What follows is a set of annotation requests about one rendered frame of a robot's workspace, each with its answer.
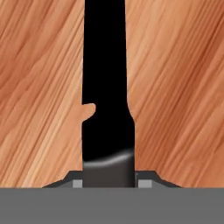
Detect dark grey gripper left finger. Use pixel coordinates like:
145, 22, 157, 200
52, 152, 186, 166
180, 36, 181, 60
42, 170, 84, 189

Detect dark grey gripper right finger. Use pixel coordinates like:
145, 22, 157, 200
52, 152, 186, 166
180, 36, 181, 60
134, 170, 184, 189

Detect black knife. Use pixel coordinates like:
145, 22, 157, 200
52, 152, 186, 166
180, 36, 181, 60
80, 0, 137, 188

